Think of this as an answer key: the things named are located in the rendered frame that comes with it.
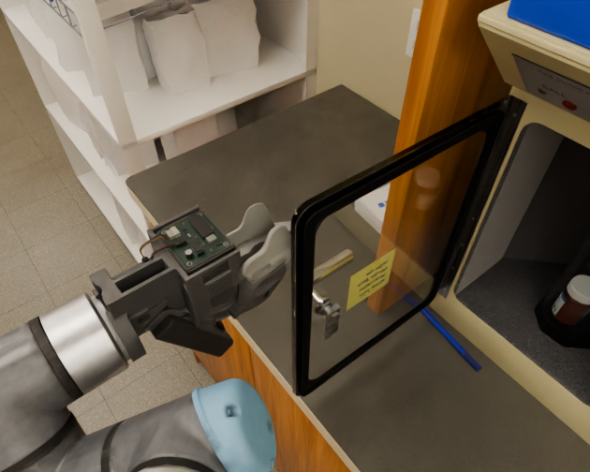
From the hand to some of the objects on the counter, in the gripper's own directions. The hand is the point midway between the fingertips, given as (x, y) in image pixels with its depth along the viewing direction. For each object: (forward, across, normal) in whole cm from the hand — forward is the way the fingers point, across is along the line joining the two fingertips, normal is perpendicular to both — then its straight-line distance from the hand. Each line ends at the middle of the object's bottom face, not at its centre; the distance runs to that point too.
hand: (295, 236), depth 51 cm
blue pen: (+27, -10, +37) cm, 47 cm away
